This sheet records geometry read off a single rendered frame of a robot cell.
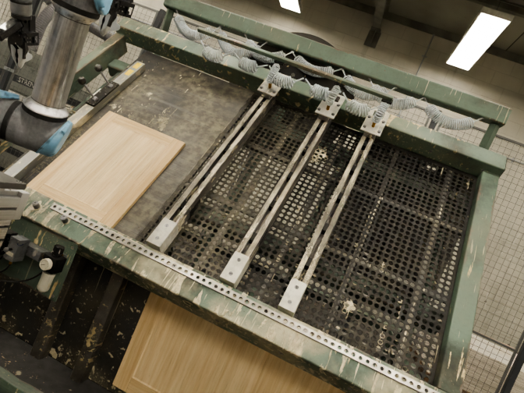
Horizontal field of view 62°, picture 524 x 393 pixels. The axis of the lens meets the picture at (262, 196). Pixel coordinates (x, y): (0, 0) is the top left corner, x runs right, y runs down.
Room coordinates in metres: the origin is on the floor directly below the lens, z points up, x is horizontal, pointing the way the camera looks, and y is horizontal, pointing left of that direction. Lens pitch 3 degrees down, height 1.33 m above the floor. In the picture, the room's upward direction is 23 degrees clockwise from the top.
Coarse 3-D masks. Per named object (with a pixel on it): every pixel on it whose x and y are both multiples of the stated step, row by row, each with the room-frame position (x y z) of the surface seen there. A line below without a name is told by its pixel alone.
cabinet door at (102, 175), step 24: (120, 120) 2.11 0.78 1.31; (72, 144) 1.98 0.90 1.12; (96, 144) 2.00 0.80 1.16; (120, 144) 2.02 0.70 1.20; (144, 144) 2.03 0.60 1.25; (168, 144) 2.04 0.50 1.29; (48, 168) 1.88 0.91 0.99; (72, 168) 1.90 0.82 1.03; (96, 168) 1.91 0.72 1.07; (120, 168) 1.92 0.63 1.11; (144, 168) 1.94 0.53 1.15; (48, 192) 1.80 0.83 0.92; (72, 192) 1.82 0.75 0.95; (96, 192) 1.83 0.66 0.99; (120, 192) 1.84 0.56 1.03; (144, 192) 1.87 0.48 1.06; (96, 216) 1.75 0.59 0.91; (120, 216) 1.76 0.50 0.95
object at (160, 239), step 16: (272, 80) 2.19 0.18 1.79; (272, 96) 2.22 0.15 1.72; (256, 112) 2.22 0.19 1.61; (240, 128) 2.09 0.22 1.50; (224, 144) 2.01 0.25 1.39; (240, 144) 2.07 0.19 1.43; (224, 160) 1.94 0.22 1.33; (208, 176) 1.87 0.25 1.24; (192, 192) 1.83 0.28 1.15; (176, 208) 1.75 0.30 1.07; (192, 208) 1.79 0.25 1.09; (160, 224) 1.69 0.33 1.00; (176, 224) 1.70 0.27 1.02; (160, 240) 1.64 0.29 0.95
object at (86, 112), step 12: (120, 84) 2.25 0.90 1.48; (108, 96) 2.20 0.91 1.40; (84, 108) 2.11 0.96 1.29; (96, 108) 2.14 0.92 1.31; (72, 120) 2.05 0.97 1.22; (84, 120) 2.10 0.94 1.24; (72, 132) 2.04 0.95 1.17; (24, 156) 1.88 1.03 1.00; (36, 156) 1.89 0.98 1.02; (12, 168) 1.83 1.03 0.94; (24, 168) 1.85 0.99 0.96
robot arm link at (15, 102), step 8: (0, 96) 1.13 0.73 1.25; (8, 96) 1.14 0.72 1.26; (16, 96) 1.17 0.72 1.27; (0, 104) 1.13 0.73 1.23; (8, 104) 1.14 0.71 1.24; (16, 104) 1.15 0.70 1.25; (0, 112) 1.13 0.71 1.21; (8, 112) 1.13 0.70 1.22; (0, 120) 1.13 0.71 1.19; (8, 120) 1.13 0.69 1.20; (0, 128) 1.13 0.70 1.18; (0, 136) 1.16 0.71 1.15
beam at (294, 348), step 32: (32, 192) 1.75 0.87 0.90; (96, 256) 1.63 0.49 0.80; (128, 256) 1.61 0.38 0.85; (160, 288) 1.57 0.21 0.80; (192, 288) 1.55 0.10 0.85; (224, 320) 1.51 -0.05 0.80; (256, 320) 1.50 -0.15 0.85; (288, 352) 1.45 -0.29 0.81; (320, 352) 1.45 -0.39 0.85; (352, 384) 1.40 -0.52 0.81; (384, 384) 1.40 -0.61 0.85
